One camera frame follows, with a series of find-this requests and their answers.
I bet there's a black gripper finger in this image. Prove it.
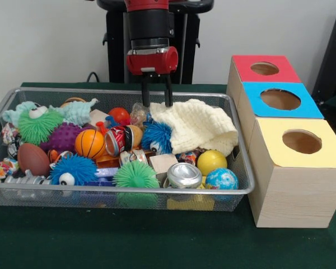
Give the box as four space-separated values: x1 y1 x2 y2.
164 74 174 108
141 75 151 108

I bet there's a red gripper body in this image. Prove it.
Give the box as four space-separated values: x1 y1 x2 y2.
125 46 179 76

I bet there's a crushed clear plastic bottle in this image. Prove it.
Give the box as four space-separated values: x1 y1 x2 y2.
129 102 151 126

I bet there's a cream waffle cloth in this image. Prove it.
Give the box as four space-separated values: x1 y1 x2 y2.
150 98 239 156

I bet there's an orange basketball toy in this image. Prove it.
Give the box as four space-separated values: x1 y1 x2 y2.
74 129 106 159

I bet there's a yellow ball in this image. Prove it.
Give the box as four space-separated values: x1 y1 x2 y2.
197 150 228 177

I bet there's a crushed silver can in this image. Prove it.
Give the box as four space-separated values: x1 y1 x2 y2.
166 163 203 189

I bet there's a purple spiky ball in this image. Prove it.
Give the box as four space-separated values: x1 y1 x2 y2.
39 122 83 154

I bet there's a blue globe ball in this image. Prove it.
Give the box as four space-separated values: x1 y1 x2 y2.
205 168 239 191

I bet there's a blue spiky ball with eye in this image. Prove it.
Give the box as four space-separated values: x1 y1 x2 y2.
49 153 99 186

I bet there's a green spiky ball with eyes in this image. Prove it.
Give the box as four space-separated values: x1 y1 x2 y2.
17 105 64 146

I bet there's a brown football toy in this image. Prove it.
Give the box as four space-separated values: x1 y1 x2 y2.
17 143 50 177

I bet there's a dark green tablecloth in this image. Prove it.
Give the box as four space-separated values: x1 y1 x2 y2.
0 81 336 269

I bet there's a black panel on stand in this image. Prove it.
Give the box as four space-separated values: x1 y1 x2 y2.
310 4 336 98

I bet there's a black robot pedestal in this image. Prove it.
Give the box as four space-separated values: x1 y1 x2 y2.
96 0 215 84

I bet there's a shallow wire mesh bin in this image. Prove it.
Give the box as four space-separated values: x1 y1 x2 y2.
0 86 255 212

